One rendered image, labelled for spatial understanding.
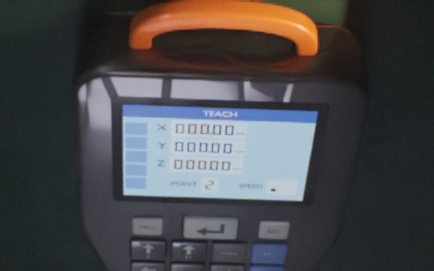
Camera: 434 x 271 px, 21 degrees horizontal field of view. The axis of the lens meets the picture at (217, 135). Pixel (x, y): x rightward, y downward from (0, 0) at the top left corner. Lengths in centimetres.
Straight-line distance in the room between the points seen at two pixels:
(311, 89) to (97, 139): 7
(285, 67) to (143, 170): 6
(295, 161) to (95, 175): 6
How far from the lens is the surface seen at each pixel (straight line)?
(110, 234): 40
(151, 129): 36
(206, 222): 39
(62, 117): 40
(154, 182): 38
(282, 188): 38
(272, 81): 34
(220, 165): 37
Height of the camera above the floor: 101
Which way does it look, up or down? 41 degrees down
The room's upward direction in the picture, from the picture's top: 180 degrees clockwise
